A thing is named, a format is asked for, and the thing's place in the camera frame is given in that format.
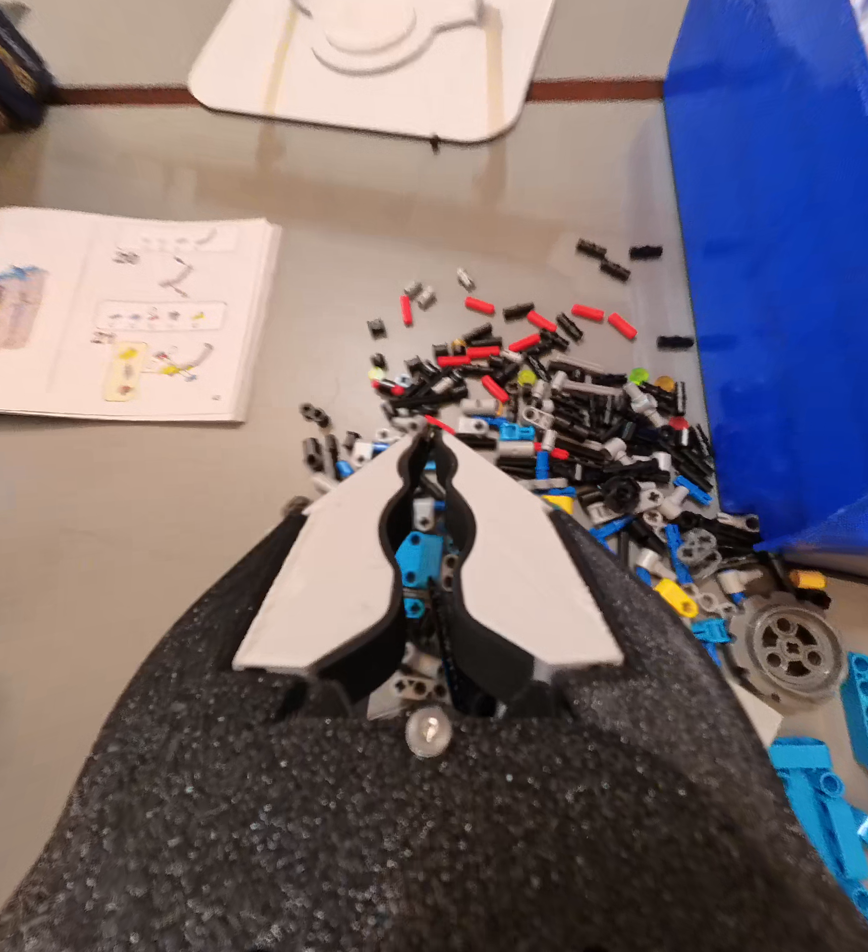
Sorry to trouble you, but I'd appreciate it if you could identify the pile of small bricks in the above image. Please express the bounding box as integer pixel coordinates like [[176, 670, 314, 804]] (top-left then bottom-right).
[[285, 238, 868, 938]]

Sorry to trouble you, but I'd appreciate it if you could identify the instruction booklet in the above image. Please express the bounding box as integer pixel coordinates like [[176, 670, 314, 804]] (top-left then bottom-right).
[[0, 207, 282, 423]]

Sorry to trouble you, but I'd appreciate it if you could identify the blue plastic bin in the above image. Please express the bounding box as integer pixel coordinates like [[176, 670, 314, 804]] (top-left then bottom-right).
[[663, 0, 868, 553]]

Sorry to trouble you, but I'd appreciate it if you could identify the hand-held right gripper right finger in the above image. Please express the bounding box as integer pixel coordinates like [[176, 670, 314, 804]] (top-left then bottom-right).
[[437, 431, 624, 670]]

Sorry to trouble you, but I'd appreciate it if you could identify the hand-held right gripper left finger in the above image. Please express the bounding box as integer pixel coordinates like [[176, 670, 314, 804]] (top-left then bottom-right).
[[233, 431, 423, 678]]

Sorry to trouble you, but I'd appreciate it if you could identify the grey toy wheel hub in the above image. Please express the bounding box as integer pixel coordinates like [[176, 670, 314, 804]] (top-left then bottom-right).
[[745, 601, 849, 706]]

